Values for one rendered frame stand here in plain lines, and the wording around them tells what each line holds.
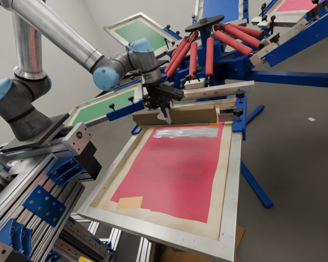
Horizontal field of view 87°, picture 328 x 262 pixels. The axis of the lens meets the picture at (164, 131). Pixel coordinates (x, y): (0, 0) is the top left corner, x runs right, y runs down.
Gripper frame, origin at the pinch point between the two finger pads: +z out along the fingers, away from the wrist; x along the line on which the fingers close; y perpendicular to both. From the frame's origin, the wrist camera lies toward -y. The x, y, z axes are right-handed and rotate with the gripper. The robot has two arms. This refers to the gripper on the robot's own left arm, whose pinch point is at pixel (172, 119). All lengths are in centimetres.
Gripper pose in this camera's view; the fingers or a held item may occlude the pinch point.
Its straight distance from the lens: 81.4
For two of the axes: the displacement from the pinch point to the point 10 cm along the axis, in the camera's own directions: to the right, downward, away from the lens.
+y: -8.8, 0.2, 4.7
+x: -3.5, 6.4, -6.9
